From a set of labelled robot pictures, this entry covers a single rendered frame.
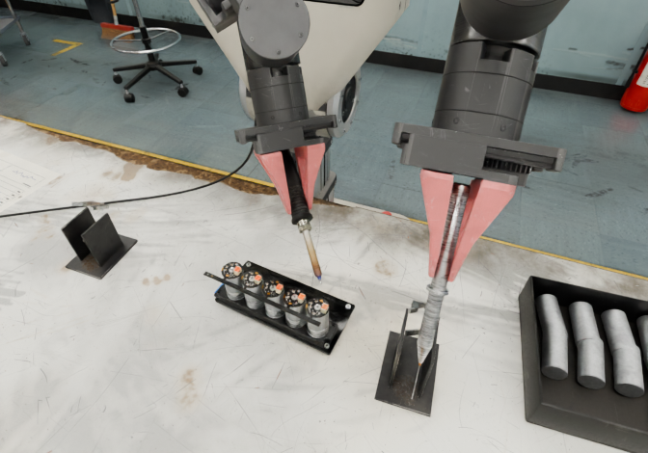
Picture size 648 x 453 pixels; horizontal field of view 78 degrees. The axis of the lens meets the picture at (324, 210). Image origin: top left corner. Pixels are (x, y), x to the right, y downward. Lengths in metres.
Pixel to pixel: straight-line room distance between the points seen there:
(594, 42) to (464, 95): 2.73
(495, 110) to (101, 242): 0.51
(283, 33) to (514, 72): 0.18
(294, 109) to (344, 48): 0.30
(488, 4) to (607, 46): 2.80
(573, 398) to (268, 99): 0.44
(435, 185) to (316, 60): 0.50
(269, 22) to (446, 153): 0.18
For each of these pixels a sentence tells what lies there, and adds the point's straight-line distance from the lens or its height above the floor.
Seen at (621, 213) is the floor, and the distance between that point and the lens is 2.15.
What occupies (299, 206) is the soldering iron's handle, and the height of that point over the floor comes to 0.88.
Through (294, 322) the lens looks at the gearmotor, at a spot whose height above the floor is 0.78.
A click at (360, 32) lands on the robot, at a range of 0.69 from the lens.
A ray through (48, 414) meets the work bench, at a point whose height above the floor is 0.75.
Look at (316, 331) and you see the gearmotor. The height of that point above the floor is 0.78.
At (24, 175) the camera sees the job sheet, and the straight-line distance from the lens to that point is 0.88.
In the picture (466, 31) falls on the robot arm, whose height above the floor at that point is 1.09.
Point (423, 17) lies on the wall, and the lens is 2.95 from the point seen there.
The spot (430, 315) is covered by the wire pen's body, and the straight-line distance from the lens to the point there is 0.31.
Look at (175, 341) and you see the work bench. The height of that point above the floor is 0.75.
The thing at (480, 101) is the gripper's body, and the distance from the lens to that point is 0.27.
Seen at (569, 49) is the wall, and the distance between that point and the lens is 2.99.
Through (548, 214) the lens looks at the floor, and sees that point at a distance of 1.98.
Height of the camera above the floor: 1.18
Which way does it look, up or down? 42 degrees down
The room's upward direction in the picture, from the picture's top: straight up
